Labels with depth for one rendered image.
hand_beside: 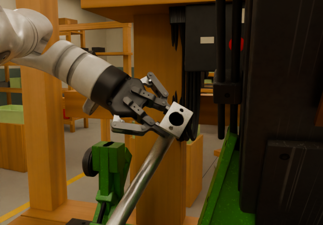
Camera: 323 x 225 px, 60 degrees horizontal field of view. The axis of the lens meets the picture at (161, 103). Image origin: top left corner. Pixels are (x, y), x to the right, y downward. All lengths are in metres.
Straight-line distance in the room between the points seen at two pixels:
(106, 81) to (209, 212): 0.26
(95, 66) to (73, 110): 0.52
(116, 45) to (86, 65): 11.91
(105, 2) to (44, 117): 0.44
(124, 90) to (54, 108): 0.51
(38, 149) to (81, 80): 0.54
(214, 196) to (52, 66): 0.34
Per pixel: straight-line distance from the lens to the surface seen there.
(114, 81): 0.48
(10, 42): 0.27
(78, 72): 0.50
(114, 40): 12.47
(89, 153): 0.72
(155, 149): 0.57
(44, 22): 0.56
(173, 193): 0.85
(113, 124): 0.47
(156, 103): 0.50
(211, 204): 0.42
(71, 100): 1.01
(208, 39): 0.65
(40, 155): 1.01
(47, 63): 0.54
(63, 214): 1.04
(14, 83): 6.99
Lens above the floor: 1.37
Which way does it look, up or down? 8 degrees down
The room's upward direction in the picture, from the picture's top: straight up
